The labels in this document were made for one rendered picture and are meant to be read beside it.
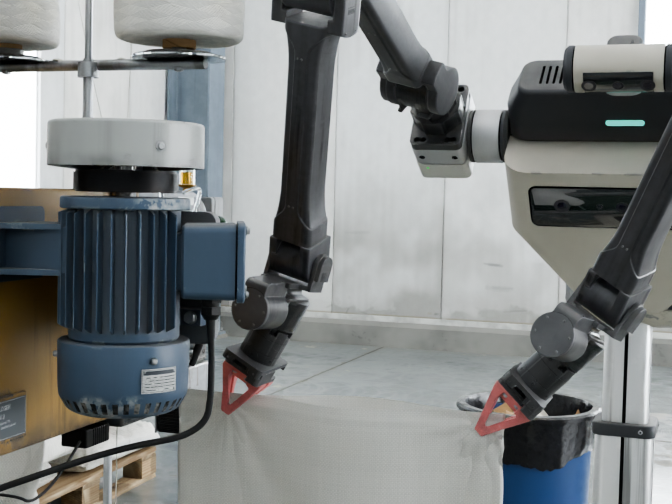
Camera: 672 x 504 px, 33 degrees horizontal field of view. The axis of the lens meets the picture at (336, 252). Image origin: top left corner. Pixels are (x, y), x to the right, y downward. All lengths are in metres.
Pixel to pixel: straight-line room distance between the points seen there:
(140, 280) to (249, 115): 9.13
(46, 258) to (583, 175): 0.88
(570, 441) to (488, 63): 6.34
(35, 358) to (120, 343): 0.18
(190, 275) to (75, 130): 0.20
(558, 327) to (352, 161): 8.61
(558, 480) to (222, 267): 2.58
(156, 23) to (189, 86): 8.97
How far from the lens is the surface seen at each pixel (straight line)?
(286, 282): 1.55
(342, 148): 10.03
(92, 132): 1.25
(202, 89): 10.31
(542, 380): 1.51
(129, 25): 1.42
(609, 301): 1.49
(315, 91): 1.47
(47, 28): 1.57
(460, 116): 1.87
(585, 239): 1.91
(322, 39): 1.44
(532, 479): 3.72
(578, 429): 3.74
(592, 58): 1.72
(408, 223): 9.84
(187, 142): 1.27
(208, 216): 1.38
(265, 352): 1.60
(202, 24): 1.40
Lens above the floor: 1.34
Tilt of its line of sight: 3 degrees down
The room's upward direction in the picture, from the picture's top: 1 degrees clockwise
